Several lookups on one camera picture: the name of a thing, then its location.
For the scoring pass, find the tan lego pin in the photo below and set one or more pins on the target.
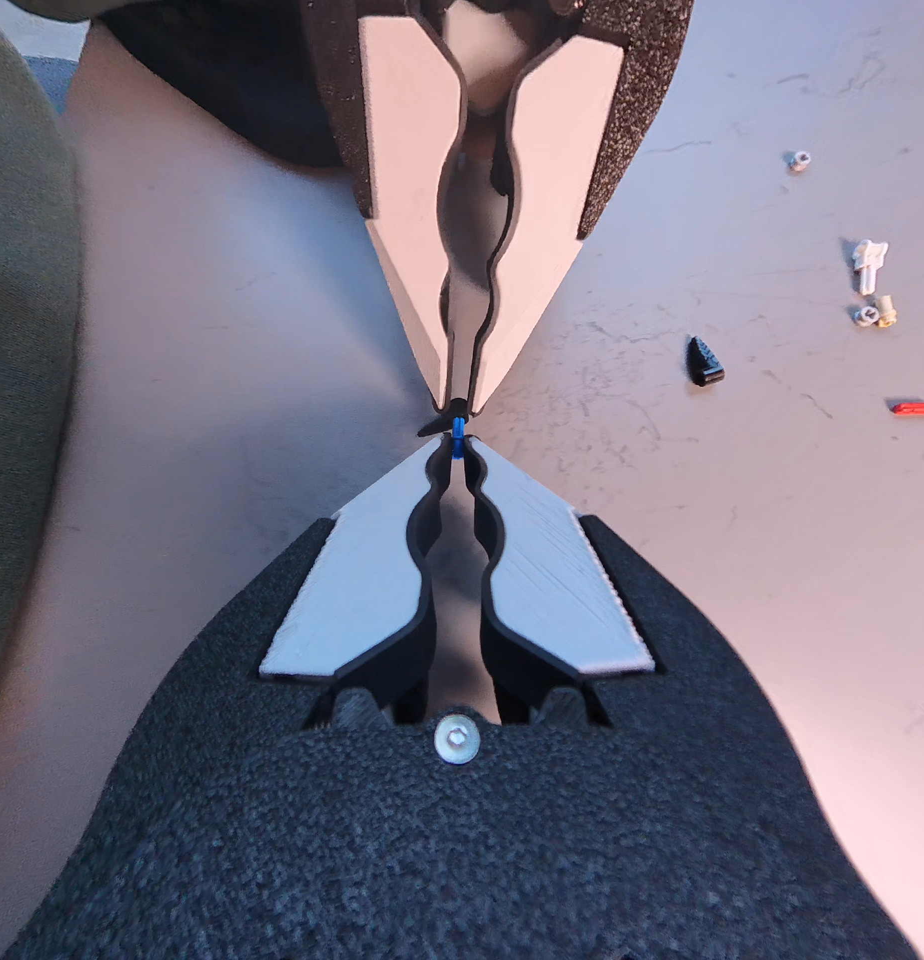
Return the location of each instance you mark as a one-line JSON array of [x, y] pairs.
[[887, 311]]

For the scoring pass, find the red lego axle pin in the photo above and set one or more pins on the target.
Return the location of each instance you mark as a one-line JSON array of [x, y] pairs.
[[914, 407]]

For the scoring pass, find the black lego tooth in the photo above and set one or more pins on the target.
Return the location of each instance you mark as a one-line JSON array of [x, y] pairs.
[[441, 421], [704, 362]]

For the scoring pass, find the blue lego pin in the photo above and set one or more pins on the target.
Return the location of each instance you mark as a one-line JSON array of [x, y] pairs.
[[457, 444]]

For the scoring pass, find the white lego connector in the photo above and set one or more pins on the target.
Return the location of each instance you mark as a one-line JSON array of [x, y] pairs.
[[869, 262]]

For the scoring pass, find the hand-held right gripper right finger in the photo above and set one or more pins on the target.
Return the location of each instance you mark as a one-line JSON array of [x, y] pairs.
[[567, 600]]

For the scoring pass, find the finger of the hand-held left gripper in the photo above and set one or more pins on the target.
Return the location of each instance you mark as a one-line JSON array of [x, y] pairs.
[[405, 150], [559, 150]]

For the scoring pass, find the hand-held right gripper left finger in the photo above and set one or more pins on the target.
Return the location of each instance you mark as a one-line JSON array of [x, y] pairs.
[[349, 600]]

